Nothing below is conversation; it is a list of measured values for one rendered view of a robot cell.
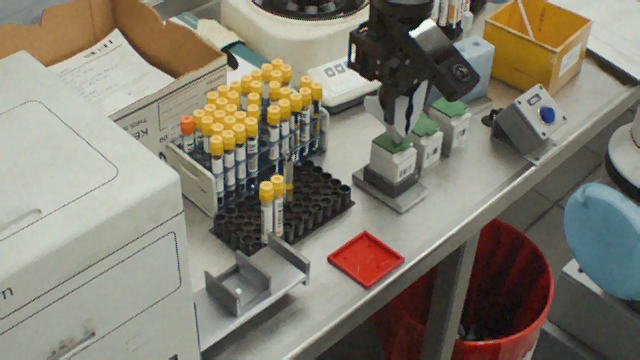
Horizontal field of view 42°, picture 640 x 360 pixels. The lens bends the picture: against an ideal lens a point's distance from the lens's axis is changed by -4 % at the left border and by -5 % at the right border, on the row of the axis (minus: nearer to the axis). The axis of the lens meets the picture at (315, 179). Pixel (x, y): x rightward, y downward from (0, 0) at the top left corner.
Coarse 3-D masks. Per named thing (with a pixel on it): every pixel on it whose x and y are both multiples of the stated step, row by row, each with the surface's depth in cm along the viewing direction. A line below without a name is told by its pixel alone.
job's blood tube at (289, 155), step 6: (288, 150) 106; (288, 156) 105; (294, 156) 106; (288, 162) 106; (294, 162) 107; (288, 168) 107; (288, 174) 107; (288, 180) 108; (288, 186) 108; (288, 192) 109; (288, 198) 110
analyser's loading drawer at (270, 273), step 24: (240, 264) 98; (264, 264) 100; (288, 264) 100; (216, 288) 95; (240, 288) 97; (264, 288) 96; (288, 288) 98; (216, 312) 94; (240, 312) 94; (216, 336) 92
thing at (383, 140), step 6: (384, 132) 113; (378, 138) 112; (384, 138) 112; (408, 138) 112; (378, 144) 111; (384, 144) 111; (390, 144) 111; (396, 144) 111; (402, 144) 111; (408, 144) 111; (390, 150) 110; (396, 150) 110; (402, 150) 110
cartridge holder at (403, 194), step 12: (360, 168) 118; (360, 180) 116; (372, 180) 115; (384, 180) 113; (408, 180) 114; (372, 192) 115; (384, 192) 114; (396, 192) 113; (408, 192) 114; (420, 192) 114; (396, 204) 113; (408, 204) 113
